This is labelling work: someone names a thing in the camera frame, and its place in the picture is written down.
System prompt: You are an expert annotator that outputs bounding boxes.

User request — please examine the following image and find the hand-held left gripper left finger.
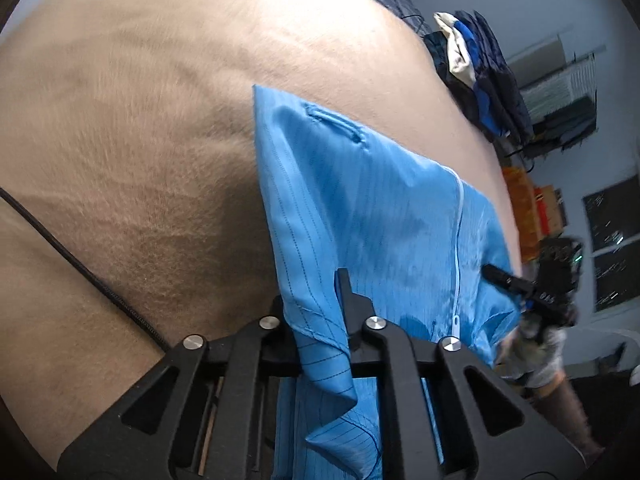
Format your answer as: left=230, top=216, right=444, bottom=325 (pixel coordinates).
left=57, top=296, right=306, bottom=480

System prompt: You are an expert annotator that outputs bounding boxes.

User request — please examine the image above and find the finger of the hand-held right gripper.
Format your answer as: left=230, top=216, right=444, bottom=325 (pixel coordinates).
left=481, top=264, right=538, bottom=301

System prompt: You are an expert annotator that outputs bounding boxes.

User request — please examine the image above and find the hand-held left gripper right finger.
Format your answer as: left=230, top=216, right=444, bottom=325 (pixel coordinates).
left=334, top=268, right=586, bottom=480

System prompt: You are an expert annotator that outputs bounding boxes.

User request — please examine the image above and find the blue work coat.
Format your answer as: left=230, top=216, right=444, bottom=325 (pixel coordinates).
left=251, top=84, right=523, bottom=480

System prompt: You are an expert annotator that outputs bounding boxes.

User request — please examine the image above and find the person's right forearm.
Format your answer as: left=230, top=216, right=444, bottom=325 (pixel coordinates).
left=532, top=379, right=606, bottom=466

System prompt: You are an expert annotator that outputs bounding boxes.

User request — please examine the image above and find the pile of dark clothes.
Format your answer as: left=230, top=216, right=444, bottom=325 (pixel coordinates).
left=470, top=10, right=535, bottom=146

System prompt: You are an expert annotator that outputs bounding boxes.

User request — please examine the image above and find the person's right hand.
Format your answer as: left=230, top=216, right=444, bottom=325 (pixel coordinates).
left=500, top=310, right=566, bottom=388

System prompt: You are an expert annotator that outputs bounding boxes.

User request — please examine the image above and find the orange box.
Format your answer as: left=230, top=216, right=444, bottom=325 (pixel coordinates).
left=502, top=167, right=540, bottom=263

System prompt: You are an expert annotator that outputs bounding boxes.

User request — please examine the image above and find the brown cardboard box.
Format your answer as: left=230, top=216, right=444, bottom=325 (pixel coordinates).
left=535, top=186, right=568, bottom=233

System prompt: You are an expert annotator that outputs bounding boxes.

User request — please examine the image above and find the white curved furniture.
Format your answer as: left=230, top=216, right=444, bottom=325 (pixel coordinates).
left=565, top=325, right=640, bottom=376

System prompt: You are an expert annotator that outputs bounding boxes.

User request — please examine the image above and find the blue black jacket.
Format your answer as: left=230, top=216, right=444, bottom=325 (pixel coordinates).
left=457, top=20, right=506, bottom=141

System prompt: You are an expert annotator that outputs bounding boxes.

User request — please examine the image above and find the white air conditioner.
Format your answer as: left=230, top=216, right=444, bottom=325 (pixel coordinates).
left=506, top=34, right=598, bottom=123

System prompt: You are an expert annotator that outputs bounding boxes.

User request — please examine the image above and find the cream white garment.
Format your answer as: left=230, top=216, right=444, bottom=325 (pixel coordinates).
left=432, top=11, right=476, bottom=88

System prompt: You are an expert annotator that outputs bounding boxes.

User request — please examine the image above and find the tan mat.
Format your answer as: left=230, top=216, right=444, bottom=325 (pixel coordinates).
left=0, top=0, right=526, bottom=471

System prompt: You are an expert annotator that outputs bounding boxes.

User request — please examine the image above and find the black wall panel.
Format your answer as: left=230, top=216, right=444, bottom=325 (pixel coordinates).
left=582, top=175, right=640, bottom=251
left=592, top=247, right=640, bottom=313

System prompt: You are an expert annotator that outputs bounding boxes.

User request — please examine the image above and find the thick black braided cable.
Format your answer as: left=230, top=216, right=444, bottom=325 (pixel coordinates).
left=0, top=187, right=171, bottom=356

